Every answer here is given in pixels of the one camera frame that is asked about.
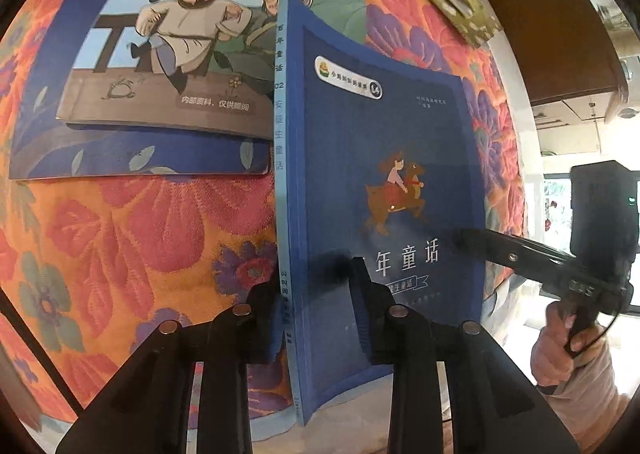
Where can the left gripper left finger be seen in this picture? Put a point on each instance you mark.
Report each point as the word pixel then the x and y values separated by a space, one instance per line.
pixel 145 406

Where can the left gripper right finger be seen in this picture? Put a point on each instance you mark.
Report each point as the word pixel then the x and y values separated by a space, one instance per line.
pixel 494 407

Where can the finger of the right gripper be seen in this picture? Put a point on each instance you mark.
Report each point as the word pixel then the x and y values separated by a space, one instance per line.
pixel 526 258

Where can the blue fairy tale book 02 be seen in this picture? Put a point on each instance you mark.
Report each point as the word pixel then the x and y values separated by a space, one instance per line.
pixel 373 158

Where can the right sleeve forearm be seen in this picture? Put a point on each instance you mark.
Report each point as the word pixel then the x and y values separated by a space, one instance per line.
pixel 589 404

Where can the right hand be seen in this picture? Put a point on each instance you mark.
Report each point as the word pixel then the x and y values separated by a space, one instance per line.
pixel 555 355

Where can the floral orange table mat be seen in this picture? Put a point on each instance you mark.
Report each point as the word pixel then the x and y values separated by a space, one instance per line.
pixel 106 233

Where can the dark wooden cabinet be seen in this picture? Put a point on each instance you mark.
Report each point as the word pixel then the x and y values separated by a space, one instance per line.
pixel 562 48

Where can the large blue book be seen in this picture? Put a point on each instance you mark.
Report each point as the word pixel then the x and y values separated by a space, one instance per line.
pixel 43 147

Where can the light blue cartoon book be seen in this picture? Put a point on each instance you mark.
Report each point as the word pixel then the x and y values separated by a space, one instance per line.
pixel 189 64

